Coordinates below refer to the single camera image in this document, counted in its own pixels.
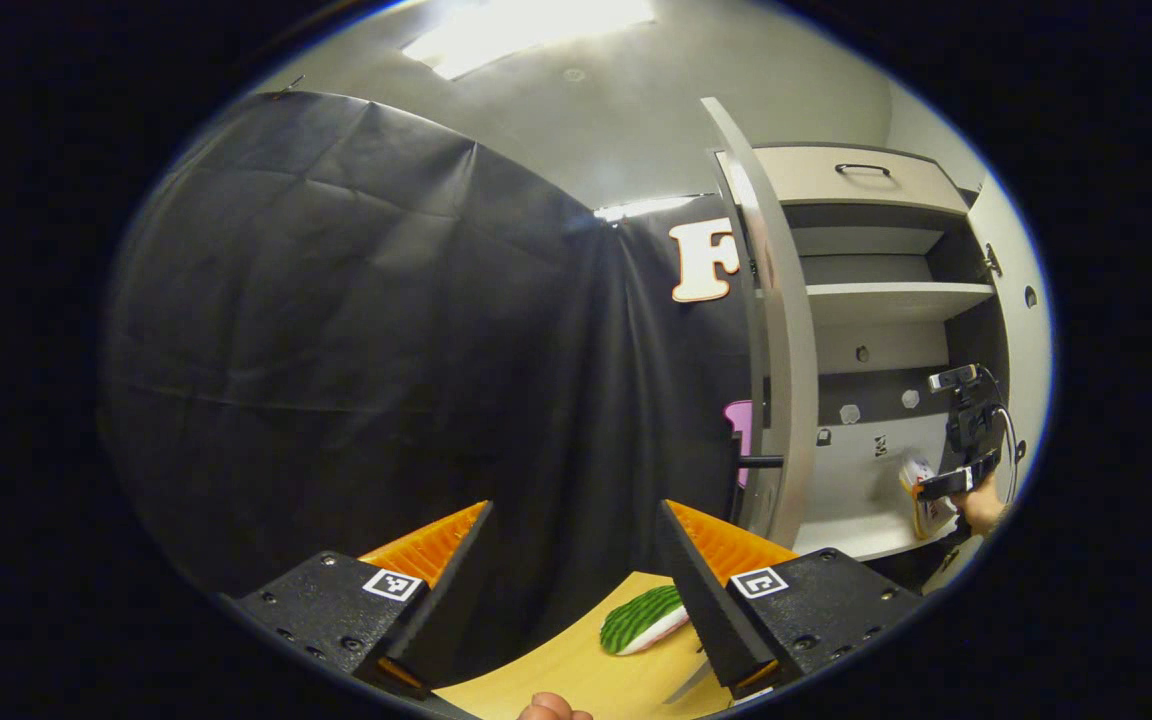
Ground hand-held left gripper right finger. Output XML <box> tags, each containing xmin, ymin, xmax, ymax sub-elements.
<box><xmin>656</xmin><ymin>499</ymin><xmax>927</xmax><ymax>701</ymax></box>

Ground white cabinet door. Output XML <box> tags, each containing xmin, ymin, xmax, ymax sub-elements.
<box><xmin>921</xmin><ymin>170</ymin><xmax>1054</xmax><ymax>596</ymax></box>
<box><xmin>701</xmin><ymin>97</ymin><xmax>819</xmax><ymax>551</ymax></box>

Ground large ceiling light panel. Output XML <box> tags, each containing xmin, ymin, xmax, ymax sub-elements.
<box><xmin>401</xmin><ymin>0</ymin><xmax>657</xmax><ymax>81</ymax></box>

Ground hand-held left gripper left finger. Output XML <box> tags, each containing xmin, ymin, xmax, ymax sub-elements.
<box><xmin>234</xmin><ymin>500</ymin><xmax>493</xmax><ymax>691</ymax></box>

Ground black backdrop cloth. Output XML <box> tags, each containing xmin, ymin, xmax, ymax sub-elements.
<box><xmin>101</xmin><ymin>90</ymin><xmax>767</xmax><ymax>691</ymax></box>

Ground person's bare knee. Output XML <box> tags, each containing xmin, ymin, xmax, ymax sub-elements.
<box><xmin>518</xmin><ymin>692</ymin><xmax>594</xmax><ymax>720</ymax></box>

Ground white cabinet drawer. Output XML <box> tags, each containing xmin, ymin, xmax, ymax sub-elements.
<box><xmin>716</xmin><ymin>145</ymin><xmax>969</xmax><ymax>214</ymax></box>

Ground white and grey shoe cabinet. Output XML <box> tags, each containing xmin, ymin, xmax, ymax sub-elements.
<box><xmin>716</xmin><ymin>143</ymin><xmax>1012</xmax><ymax>566</ymax></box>

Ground white cabinet shelf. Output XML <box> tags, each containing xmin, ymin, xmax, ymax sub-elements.
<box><xmin>804</xmin><ymin>281</ymin><xmax>995</xmax><ymax>324</ymax></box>

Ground small ceiling light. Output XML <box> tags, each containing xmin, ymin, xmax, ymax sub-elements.
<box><xmin>593</xmin><ymin>195</ymin><xmax>702</xmax><ymax>223</ymax></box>

